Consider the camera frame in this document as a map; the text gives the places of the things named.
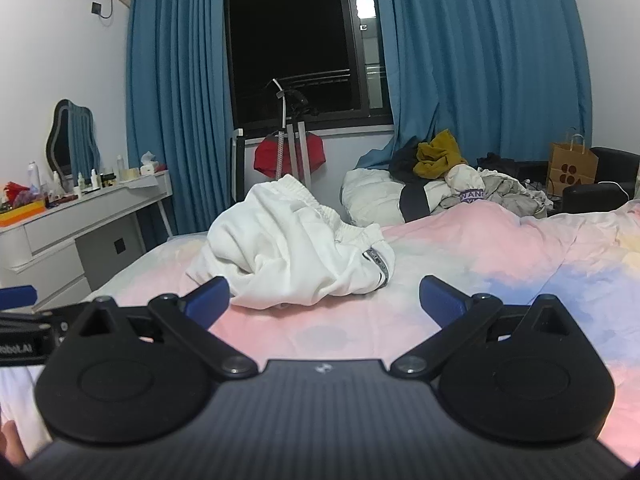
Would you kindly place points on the pastel tie-dye blanket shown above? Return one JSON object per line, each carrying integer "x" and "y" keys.
{"x": 500, "y": 260}

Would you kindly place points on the grey quilted jacket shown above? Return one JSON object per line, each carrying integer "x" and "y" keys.
{"x": 510, "y": 192}

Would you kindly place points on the black clothes pile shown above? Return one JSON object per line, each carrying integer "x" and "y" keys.
{"x": 505, "y": 165}

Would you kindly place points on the dark window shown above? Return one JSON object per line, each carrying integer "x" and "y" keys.
{"x": 290, "y": 35}

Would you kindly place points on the red cloth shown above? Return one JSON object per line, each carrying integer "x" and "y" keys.
{"x": 312, "y": 155}

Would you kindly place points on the black wall socket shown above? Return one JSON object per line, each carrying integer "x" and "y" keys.
{"x": 96, "y": 8}

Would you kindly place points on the wavy black-framed mirror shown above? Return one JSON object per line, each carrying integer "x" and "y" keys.
{"x": 62, "y": 140}

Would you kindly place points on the brown paper bag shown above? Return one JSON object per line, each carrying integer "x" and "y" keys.
{"x": 570, "y": 170}

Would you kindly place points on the white garment steamer stand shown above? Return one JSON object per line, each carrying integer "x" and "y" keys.
{"x": 287, "y": 140}

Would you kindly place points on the white dressing table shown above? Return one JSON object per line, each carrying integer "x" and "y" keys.
{"x": 75, "y": 225}

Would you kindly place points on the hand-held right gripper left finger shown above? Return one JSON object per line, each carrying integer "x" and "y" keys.
{"x": 210, "y": 301}

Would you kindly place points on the group of cosmetic bottles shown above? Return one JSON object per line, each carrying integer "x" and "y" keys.
{"x": 80, "y": 180}

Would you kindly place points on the dark navy cloth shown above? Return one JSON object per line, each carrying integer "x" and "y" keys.
{"x": 402, "y": 162}

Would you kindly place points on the black armchair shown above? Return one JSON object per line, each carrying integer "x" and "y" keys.
{"x": 600, "y": 195}

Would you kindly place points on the white pants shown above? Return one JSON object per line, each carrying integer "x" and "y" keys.
{"x": 280, "y": 250}

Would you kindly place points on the white cloth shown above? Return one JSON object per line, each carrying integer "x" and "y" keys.
{"x": 20, "y": 390}

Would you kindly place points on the mustard yellow cloth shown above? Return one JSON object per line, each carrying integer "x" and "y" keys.
{"x": 440, "y": 157}

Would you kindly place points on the blue curtain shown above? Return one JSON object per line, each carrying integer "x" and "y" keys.
{"x": 175, "y": 110}
{"x": 475, "y": 60}

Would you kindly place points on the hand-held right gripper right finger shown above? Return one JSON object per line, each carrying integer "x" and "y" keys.
{"x": 442, "y": 301}

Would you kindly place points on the white tissue box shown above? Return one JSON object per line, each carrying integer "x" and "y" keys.
{"x": 152, "y": 166}

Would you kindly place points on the orange box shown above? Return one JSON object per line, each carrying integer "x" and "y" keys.
{"x": 17, "y": 216}

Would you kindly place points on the person's left hand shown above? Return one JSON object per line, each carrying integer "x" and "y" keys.
{"x": 11, "y": 442}

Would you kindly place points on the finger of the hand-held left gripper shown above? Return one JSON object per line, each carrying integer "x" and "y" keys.
{"x": 17, "y": 297}

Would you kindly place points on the white down jacket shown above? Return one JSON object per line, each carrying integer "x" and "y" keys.
{"x": 372, "y": 197}

